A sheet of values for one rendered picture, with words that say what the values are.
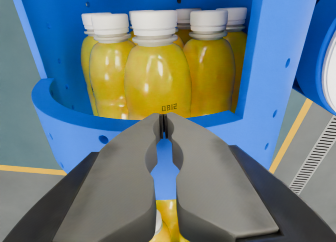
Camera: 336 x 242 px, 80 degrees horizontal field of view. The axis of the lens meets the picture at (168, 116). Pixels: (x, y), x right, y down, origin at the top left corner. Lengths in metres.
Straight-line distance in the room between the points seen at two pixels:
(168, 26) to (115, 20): 0.07
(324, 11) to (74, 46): 0.39
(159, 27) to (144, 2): 0.21
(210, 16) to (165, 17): 0.06
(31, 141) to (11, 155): 0.24
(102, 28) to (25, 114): 1.61
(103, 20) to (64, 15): 0.10
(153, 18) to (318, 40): 0.30
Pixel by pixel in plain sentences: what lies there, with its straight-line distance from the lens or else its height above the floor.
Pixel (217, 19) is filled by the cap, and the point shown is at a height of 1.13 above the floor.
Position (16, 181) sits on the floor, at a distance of 2.33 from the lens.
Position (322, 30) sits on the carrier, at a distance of 0.42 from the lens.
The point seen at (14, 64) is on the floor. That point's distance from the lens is 1.68.
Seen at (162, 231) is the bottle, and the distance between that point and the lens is 0.42.
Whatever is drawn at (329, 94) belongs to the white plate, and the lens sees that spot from 0.44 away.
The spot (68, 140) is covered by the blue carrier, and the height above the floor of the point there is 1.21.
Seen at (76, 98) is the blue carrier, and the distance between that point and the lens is 0.33.
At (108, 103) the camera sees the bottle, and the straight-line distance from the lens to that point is 0.24.
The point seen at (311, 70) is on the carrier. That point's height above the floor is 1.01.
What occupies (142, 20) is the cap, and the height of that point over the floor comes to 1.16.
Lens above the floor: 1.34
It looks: 61 degrees down
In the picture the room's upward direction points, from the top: 176 degrees clockwise
